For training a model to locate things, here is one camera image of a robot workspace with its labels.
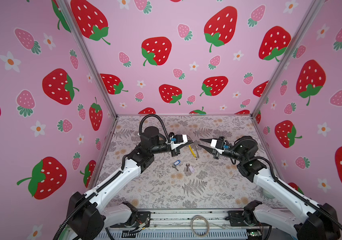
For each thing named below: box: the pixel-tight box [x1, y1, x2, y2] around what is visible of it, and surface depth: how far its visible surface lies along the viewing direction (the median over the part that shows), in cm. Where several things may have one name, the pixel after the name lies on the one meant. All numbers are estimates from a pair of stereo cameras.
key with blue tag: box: [172, 159, 181, 172], surface depth 97 cm
